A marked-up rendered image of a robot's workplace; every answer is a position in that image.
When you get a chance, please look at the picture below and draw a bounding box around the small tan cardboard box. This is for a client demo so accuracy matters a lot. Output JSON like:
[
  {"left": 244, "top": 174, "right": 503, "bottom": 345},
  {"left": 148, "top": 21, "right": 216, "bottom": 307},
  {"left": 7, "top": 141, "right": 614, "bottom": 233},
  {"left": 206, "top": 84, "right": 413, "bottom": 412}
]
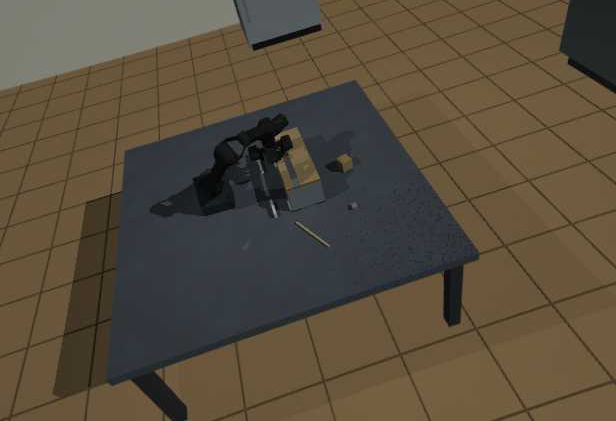
[{"left": 336, "top": 154, "right": 353, "bottom": 173}]

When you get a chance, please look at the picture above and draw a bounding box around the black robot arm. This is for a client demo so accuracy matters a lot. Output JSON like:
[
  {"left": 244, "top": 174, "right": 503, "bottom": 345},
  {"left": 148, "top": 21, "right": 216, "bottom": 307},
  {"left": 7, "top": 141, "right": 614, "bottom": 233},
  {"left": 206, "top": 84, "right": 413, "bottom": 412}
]
[{"left": 197, "top": 114, "right": 289, "bottom": 200}]

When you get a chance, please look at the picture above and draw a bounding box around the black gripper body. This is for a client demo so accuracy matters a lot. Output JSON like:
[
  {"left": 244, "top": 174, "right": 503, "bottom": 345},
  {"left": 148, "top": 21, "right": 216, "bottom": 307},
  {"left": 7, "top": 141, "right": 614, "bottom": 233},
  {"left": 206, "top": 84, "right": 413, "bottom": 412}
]
[{"left": 248, "top": 135, "right": 293, "bottom": 161}]

